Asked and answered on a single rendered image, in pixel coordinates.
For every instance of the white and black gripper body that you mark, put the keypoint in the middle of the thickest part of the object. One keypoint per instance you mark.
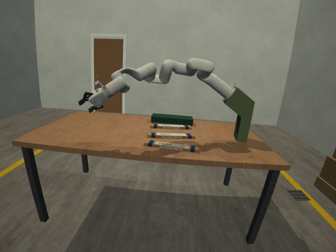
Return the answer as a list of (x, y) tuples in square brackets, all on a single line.
[(98, 98)]

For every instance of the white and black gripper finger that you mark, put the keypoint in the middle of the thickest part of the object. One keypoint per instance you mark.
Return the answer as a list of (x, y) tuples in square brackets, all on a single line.
[(94, 108), (85, 98)]

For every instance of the tan box with blue bands and white label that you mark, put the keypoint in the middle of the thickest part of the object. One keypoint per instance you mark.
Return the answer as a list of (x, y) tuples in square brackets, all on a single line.
[(172, 146), (171, 135), (170, 126)]

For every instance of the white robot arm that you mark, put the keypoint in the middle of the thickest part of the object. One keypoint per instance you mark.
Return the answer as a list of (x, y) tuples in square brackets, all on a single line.
[(204, 69)]

